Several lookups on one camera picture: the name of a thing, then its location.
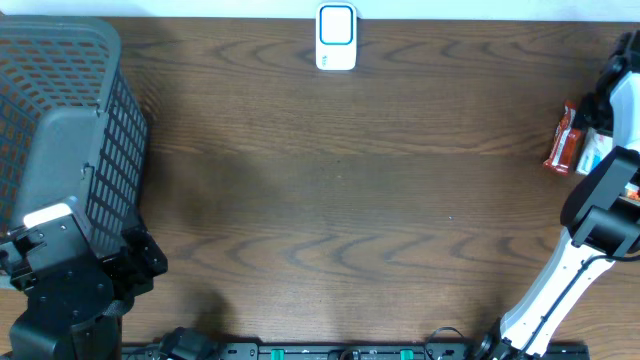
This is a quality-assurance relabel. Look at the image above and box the white Panadol box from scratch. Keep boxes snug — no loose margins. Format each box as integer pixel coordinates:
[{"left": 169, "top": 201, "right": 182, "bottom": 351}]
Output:
[{"left": 576, "top": 128, "right": 613, "bottom": 175}]

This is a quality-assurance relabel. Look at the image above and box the red Top chocolate bar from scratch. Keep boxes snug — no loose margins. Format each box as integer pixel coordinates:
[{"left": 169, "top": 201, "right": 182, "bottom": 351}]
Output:
[{"left": 542, "top": 100, "right": 585, "bottom": 175}]

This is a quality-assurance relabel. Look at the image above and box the orange tissue pack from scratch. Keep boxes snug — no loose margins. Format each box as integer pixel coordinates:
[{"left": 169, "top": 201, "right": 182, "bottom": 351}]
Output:
[{"left": 624, "top": 183, "right": 640, "bottom": 202}]

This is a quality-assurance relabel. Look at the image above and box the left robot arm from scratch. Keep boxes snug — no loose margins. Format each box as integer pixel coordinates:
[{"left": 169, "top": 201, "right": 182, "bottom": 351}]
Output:
[{"left": 1, "top": 209, "right": 168, "bottom": 359}]

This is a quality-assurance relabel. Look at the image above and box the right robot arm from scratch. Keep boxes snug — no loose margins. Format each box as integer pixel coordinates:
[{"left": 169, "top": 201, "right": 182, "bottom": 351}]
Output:
[{"left": 473, "top": 32, "right": 639, "bottom": 359}]

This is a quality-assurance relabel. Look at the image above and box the white barcode scanner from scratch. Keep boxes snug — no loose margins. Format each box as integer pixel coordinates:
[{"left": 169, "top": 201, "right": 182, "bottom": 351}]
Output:
[{"left": 315, "top": 2, "right": 357, "bottom": 71}]

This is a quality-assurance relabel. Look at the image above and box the grey plastic basket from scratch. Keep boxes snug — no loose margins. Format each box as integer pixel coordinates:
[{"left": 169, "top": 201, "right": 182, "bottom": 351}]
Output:
[{"left": 1, "top": 16, "right": 149, "bottom": 256}]

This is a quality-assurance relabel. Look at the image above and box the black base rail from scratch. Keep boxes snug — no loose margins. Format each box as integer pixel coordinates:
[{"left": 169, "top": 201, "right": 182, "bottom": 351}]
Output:
[{"left": 119, "top": 341, "right": 591, "bottom": 360}]

